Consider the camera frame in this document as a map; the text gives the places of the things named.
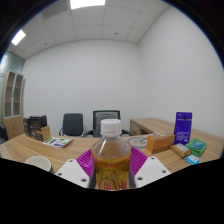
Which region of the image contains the wooden side desk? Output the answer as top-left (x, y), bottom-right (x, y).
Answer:
top-left (129, 117), bottom-right (176, 137)

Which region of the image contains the upright purple box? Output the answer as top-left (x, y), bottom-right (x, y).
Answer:
top-left (173, 111), bottom-right (193, 145)

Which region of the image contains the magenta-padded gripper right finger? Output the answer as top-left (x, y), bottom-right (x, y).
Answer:
top-left (128, 146), bottom-right (172, 190)

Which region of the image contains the large ceiling light panel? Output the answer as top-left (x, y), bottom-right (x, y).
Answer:
top-left (69, 0), bottom-right (107, 10)

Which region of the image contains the small ceiling light panel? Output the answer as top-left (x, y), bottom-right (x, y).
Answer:
top-left (10, 29), bottom-right (27, 47)

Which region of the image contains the grey mesh-back office chair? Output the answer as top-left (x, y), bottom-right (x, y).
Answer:
top-left (83, 109), bottom-right (133, 138)

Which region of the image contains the small light blue box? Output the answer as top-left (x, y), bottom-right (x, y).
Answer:
top-left (185, 154), bottom-right (201, 166)

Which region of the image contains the dark padded office chair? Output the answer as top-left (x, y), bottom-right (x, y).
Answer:
top-left (58, 112), bottom-right (85, 137)

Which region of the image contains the amber tea bottle white cap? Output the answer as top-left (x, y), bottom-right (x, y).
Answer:
top-left (91, 118), bottom-right (133, 192)

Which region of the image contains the tan flat box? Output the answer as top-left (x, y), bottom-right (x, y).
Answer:
top-left (169, 143), bottom-right (192, 159)

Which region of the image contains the ceiling air vent grille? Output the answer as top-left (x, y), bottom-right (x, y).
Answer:
top-left (41, 0), bottom-right (69, 19)

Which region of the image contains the small dark cardboard box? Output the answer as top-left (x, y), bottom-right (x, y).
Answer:
top-left (22, 117), bottom-right (32, 138)

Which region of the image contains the brown cardboard box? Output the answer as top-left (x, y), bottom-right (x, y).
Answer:
top-left (34, 125), bottom-right (52, 142)

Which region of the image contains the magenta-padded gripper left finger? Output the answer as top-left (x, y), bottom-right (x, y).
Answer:
top-left (54, 148), bottom-right (97, 190)

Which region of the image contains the orange cardboard box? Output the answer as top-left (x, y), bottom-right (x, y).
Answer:
top-left (146, 133), bottom-right (176, 155)

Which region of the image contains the wooden glass-door shelf cabinet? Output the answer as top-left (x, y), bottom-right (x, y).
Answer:
top-left (1, 69), bottom-right (26, 140)

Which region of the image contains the round white mat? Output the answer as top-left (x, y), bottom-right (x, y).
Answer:
top-left (126, 134), bottom-right (149, 149)

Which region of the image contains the green flat box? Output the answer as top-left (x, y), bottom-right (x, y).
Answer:
top-left (185, 137), bottom-right (208, 158)

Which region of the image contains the green floral ceramic mug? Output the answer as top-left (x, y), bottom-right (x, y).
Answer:
top-left (25, 155), bottom-right (54, 174)

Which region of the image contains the white printed pamphlet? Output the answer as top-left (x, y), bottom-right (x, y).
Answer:
top-left (42, 136), bottom-right (74, 149)

